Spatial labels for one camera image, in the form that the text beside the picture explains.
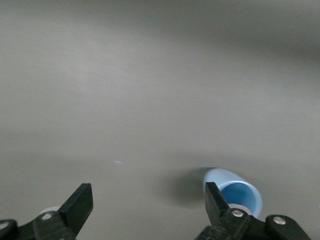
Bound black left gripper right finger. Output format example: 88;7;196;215
194;181;313;240

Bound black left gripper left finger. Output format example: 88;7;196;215
0;182;94;240

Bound light blue cup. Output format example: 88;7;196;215
202;167;263;219

